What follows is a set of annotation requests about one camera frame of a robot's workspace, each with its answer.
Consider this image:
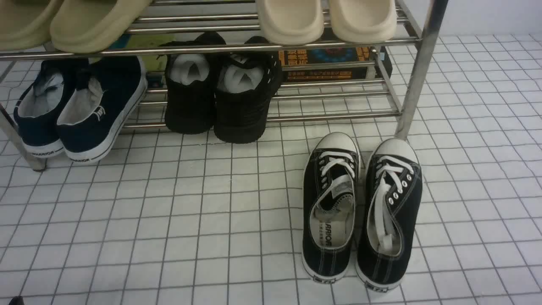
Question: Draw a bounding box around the black canvas sneaker left floor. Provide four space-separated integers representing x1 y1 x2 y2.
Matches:
301 132 361 284

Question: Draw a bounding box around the olive slipper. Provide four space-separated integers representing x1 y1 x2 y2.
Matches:
0 0 63 51
49 0 151 54

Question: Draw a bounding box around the cream slipper of pair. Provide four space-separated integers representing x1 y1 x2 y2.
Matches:
329 0 397 43
255 0 324 46

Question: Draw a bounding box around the black sneaker left of pair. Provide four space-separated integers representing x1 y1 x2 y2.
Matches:
164 53 222 134

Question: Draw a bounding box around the cream slipper left of pair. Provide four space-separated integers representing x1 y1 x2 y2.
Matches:
255 0 324 46

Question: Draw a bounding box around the black sneaker of pair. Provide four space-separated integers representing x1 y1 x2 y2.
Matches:
214 51 283 144
164 53 222 134

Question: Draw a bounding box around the black sneaker right of pair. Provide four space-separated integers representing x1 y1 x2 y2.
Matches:
214 51 283 144

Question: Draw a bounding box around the olive slipper far left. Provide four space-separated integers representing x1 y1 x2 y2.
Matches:
0 0 63 51

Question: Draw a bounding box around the cream slipper right of pair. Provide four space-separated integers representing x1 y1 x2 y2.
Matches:
329 0 397 43

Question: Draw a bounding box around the green teal box behind rack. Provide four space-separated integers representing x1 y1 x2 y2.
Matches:
108 33 175 89

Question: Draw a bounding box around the black canvas sneaker right floor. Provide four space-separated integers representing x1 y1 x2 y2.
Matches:
356 138 423 293

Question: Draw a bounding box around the dark printed cardboard box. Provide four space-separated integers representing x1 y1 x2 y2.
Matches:
278 47 393 83

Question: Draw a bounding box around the silver metal shoe rack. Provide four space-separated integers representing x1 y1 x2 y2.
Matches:
0 0 449 172

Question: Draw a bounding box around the black canvas sneaker floor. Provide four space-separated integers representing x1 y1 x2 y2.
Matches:
356 138 423 293
301 132 361 284

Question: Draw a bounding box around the navy canvas sneaker white sole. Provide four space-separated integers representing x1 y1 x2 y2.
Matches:
56 56 148 164

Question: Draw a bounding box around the navy canvas sneaker far left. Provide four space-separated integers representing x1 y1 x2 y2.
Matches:
13 58 89 159

